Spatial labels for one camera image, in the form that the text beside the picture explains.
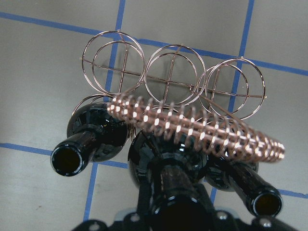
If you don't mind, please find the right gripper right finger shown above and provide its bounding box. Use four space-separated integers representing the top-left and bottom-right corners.
251 216 297 231

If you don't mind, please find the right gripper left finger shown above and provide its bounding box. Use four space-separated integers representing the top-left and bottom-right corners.
72 219 112 231

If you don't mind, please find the dark wine bottle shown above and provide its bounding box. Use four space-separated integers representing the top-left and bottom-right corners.
128 131 212 231
205 155 283 217
51 102 129 177

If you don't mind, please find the copper wire bottle basket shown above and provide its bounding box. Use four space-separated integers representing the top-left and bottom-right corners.
80 30 285 163

